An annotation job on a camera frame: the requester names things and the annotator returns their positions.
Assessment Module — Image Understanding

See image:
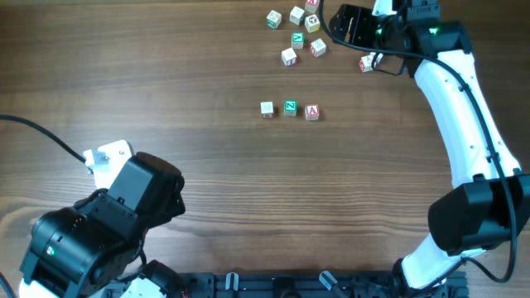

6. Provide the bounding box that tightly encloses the green N side block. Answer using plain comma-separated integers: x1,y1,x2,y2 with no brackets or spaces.
289,6,305,25

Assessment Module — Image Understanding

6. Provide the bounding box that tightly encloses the green Z top block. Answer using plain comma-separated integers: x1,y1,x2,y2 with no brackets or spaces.
283,100,297,117

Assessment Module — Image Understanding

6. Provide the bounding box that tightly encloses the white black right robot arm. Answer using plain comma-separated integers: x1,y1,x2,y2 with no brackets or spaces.
323,1,529,297

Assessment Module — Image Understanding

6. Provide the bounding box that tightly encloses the yellow rim picture block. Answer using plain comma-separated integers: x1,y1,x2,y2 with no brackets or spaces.
305,14,320,33

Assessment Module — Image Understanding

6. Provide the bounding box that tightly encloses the black right camera cable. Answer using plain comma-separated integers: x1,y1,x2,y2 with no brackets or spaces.
317,0,518,291

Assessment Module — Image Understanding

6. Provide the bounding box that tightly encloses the snail picture wooden block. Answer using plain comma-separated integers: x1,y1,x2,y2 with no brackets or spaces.
310,38,327,57

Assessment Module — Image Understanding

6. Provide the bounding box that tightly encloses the red rim picture block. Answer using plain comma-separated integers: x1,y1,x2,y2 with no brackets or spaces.
359,55,373,73

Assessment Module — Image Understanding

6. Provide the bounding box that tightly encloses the blue P wooden block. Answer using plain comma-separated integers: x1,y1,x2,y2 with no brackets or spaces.
370,52,383,64

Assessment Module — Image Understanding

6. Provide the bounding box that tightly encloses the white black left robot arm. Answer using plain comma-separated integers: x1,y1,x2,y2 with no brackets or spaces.
20,152,186,297

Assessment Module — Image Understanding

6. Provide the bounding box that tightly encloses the green V top block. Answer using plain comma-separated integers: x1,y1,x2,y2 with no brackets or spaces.
291,31,305,50

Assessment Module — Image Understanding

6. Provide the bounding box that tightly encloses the red A top block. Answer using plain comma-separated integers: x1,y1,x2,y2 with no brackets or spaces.
304,104,320,121

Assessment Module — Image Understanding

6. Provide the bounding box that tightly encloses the red X top block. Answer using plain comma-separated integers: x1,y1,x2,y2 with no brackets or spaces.
305,0,320,14

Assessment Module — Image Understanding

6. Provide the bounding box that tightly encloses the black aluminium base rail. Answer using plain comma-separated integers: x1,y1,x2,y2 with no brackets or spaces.
177,271,469,298

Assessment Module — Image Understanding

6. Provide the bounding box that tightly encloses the red I wooden block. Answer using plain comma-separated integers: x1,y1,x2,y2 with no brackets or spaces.
281,48,297,66

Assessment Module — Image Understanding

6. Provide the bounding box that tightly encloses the green letter block far left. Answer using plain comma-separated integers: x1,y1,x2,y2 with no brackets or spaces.
266,10,282,29

